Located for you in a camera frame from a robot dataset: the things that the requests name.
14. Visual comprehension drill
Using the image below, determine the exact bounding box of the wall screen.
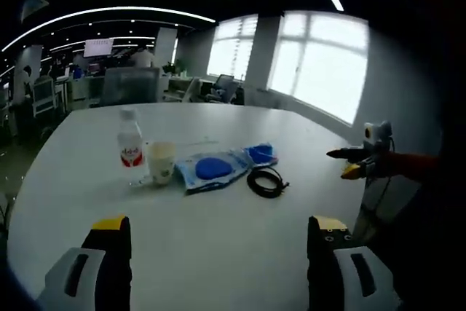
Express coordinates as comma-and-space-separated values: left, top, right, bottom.
83, 38, 114, 58

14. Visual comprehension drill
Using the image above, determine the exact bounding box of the potted plant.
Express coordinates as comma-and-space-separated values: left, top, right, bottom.
162, 60, 189, 76

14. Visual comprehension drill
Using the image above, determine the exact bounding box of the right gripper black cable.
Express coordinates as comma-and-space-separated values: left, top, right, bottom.
374, 176, 395, 207

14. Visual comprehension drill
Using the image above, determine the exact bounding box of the white paper cup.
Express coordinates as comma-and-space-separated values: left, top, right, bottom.
145, 140, 176, 185

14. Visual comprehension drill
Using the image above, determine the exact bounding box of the large window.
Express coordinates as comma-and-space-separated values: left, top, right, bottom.
267, 10, 369, 125

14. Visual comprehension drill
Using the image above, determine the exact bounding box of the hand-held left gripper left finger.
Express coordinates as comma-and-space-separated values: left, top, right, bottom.
36, 215, 132, 311

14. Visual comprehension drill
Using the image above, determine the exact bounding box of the window with blinds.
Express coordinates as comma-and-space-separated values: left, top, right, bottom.
207, 14, 258, 79

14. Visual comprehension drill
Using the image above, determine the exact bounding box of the black office chair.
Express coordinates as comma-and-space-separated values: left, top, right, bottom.
213, 74, 237, 103

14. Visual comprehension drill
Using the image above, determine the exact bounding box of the clear water bottle red label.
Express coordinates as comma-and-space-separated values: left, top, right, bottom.
116, 108, 146, 181

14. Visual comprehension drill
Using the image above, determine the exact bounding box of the wet wipes packet blue lid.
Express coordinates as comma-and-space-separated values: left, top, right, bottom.
174, 149, 252, 195

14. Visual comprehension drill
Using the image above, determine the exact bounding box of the blue tissue packet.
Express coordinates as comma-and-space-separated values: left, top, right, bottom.
242, 141, 280, 166

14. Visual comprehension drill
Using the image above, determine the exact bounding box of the white office chair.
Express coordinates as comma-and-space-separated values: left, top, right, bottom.
183, 76, 201, 103

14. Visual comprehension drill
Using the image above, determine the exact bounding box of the white pillar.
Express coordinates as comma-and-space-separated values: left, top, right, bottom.
155, 26, 178, 71

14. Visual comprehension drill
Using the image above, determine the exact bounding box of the curved ceiling light strip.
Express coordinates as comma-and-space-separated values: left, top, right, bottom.
1, 7, 216, 53

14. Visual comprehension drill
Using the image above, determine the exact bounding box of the ceiling air conditioner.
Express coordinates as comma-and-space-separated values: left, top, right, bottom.
20, 0, 50, 23

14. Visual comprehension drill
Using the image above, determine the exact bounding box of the grey mesh chair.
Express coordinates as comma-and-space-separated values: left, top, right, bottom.
100, 66, 161, 108

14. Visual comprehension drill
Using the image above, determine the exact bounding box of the white table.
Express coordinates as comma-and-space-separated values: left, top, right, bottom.
7, 102, 368, 311

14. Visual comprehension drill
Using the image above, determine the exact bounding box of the white frame chair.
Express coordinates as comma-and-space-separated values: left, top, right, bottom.
31, 80, 55, 117

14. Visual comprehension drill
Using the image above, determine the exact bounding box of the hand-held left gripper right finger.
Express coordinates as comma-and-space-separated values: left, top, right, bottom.
307, 215, 401, 311

